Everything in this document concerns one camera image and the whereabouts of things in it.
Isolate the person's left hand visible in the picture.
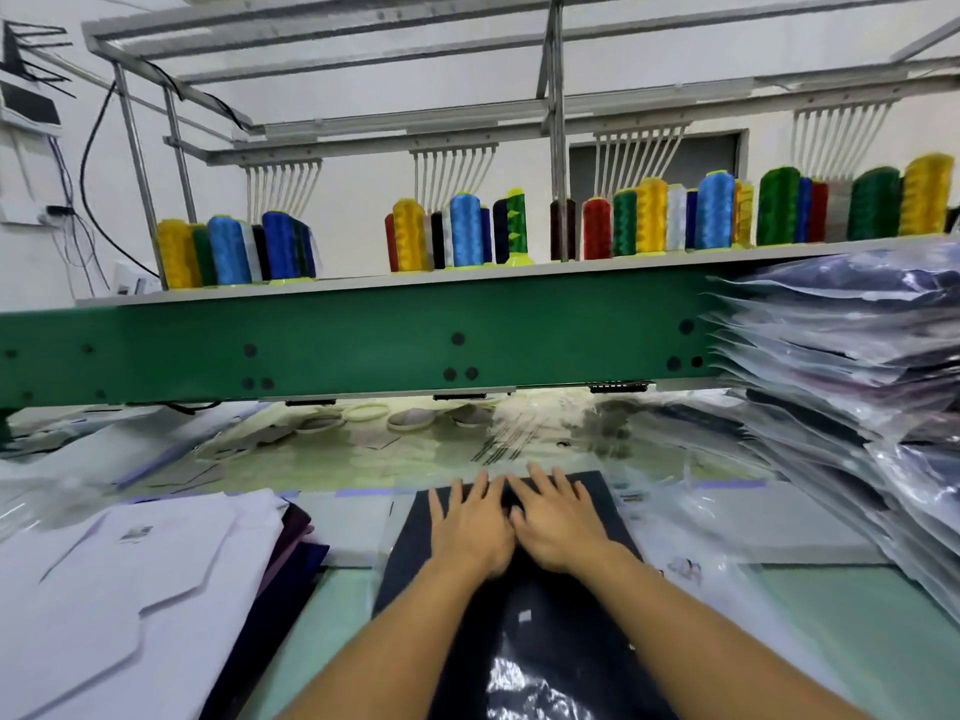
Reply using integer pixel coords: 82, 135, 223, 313
426, 469, 521, 583

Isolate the person's right hand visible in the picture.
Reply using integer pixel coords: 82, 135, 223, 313
507, 461, 617, 577

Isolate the navy shirt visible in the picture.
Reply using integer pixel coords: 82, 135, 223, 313
375, 472, 677, 720

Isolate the single clear plastic bag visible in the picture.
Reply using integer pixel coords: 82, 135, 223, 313
364, 466, 860, 720

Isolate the stack of bagged garments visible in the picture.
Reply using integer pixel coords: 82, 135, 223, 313
717, 239, 960, 624

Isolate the person's left forearm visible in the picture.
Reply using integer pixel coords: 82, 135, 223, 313
282, 559, 497, 720

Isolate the person's right forearm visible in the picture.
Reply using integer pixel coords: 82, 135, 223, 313
570, 544, 872, 720

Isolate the green machine beam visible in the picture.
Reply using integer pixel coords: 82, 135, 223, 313
0, 262, 752, 411

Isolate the row of coloured thread spools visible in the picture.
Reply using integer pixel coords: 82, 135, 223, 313
154, 151, 960, 291

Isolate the white box device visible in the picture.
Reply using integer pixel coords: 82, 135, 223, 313
111, 262, 161, 295

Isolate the crumpled clear plastic film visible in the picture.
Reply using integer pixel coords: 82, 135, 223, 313
0, 469, 110, 552

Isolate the grey metal thread rack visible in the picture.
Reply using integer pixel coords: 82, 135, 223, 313
82, 0, 960, 286

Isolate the black hanging cable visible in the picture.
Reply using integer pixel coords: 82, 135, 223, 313
78, 82, 164, 282

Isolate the white wall socket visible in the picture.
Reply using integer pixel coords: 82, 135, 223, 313
0, 200, 74, 229

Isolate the wall router with antennas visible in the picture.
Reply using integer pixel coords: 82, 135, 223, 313
0, 19, 71, 132

